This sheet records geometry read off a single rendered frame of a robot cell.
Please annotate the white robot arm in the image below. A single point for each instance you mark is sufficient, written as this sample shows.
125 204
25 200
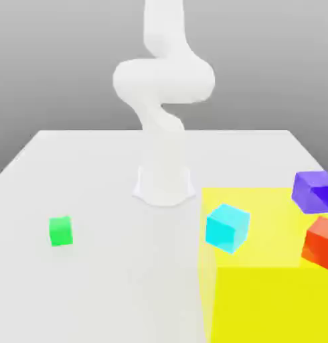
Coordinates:
164 80

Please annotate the small cyan cube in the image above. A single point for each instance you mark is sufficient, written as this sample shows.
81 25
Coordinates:
224 229

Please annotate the small green cube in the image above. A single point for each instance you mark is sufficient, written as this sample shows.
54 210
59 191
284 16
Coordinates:
61 231

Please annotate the small purple cube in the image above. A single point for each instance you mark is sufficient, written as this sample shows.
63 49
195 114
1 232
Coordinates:
308 191

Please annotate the small red cube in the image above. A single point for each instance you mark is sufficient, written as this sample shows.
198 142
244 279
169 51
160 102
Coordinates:
320 245

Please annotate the large yellow box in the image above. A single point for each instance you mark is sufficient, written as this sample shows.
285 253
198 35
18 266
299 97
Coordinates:
271 300

